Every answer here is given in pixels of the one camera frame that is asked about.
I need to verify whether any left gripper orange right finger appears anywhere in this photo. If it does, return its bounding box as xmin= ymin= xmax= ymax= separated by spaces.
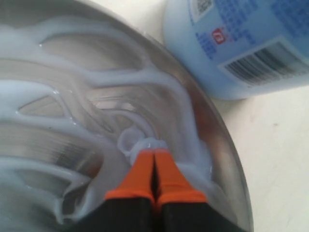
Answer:
xmin=154 ymin=149 xmax=241 ymax=232

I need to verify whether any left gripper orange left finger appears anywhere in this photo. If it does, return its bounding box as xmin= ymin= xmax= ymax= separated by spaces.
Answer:
xmin=79 ymin=149 xmax=155 ymax=232

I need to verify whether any blue lotion pump bottle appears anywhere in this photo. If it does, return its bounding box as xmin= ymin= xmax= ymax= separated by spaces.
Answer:
xmin=163 ymin=0 xmax=309 ymax=100

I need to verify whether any round stainless steel plate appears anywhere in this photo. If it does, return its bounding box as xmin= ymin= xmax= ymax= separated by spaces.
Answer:
xmin=0 ymin=0 xmax=253 ymax=232

